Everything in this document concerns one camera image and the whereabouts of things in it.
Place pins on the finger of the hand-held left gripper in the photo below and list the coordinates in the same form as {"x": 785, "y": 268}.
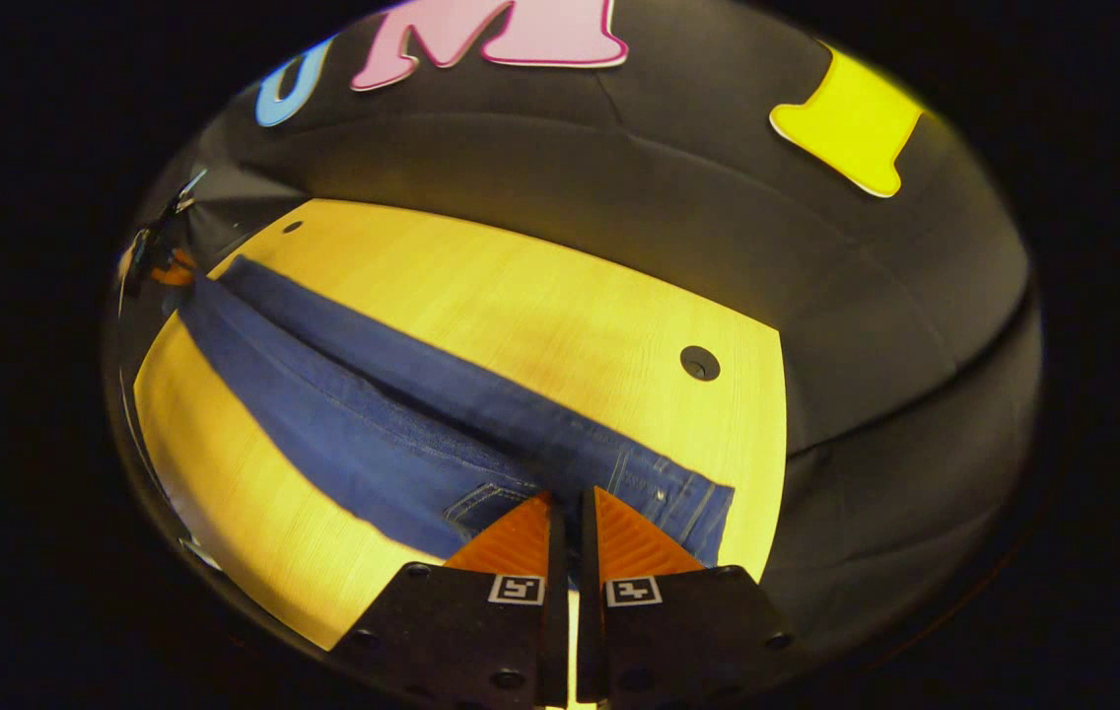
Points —
{"x": 175, "y": 274}

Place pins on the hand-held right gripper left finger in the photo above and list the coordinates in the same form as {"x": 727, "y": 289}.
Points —
{"x": 557, "y": 611}

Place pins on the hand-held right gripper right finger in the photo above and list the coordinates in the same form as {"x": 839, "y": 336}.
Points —
{"x": 588, "y": 611}

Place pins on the blue denim jeans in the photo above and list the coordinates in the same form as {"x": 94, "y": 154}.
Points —
{"x": 373, "y": 434}

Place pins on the black backdrop cloth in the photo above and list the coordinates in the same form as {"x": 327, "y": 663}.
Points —
{"x": 619, "y": 197}

